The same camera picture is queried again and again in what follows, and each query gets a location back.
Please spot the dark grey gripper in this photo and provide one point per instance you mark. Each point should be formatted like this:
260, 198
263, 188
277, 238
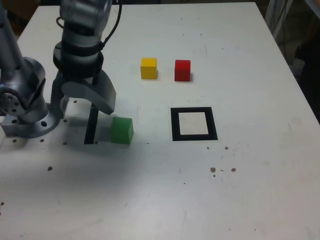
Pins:
80, 80

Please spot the green cube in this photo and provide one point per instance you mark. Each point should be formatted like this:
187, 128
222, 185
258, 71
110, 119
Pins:
121, 131

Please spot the yellow cube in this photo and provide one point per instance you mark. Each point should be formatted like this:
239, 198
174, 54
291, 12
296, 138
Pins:
149, 70

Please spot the red cube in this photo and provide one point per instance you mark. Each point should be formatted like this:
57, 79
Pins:
182, 71

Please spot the black tape square outline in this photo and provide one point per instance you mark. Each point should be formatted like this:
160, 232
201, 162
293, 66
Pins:
175, 125

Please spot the black tape strip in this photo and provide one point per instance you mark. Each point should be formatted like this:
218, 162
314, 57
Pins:
90, 130

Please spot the white background frame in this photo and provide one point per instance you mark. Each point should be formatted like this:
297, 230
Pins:
275, 17

